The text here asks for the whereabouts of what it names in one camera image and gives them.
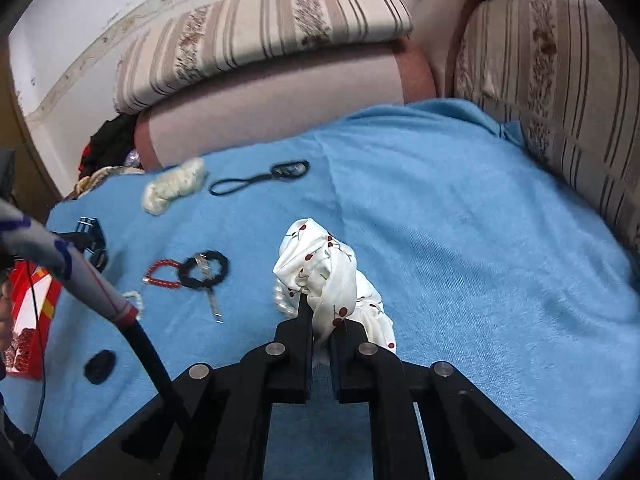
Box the thin black hair tie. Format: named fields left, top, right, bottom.
left=208, top=159, right=311, bottom=197

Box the red jewelry box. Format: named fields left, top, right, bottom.
left=0, top=260, right=63, bottom=380

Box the blue blanket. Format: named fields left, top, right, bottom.
left=0, top=99, right=636, bottom=480

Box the striped floral cushion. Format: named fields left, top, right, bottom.
left=114, top=0, right=415, bottom=115
left=452, top=0, right=640, bottom=256

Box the thick black hair tie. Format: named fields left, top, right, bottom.
left=178, top=250, right=230, bottom=290

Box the cream scrunchie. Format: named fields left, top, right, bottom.
left=141, top=157, right=208, bottom=217

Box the white patterned scrunchie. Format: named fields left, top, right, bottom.
left=272, top=217, right=397, bottom=356

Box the gold patterned scarf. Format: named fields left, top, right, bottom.
left=62, top=165, right=146, bottom=201

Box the arm in patterned sleeve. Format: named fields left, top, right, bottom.
left=0, top=195, right=193, bottom=426

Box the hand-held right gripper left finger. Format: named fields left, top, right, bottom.
left=60, top=305, right=313, bottom=480

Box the small pearl bracelet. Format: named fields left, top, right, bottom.
left=120, top=290, right=145, bottom=318

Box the metal hair clip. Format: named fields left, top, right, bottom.
left=195, top=255, right=224, bottom=323

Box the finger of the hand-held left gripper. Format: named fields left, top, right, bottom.
left=50, top=216, right=110, bottom=273

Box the pile of dark clothes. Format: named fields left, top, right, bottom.
left=77, top=114, right=146, bottom=181

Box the pink sofa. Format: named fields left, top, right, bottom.
left=134, top=0, right=506, bottom=171

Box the red bead bracelet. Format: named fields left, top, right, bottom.
left=142, top=258, right=188, bottom=289

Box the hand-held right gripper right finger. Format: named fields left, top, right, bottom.
left=330, top=319, right=573, bottom=480

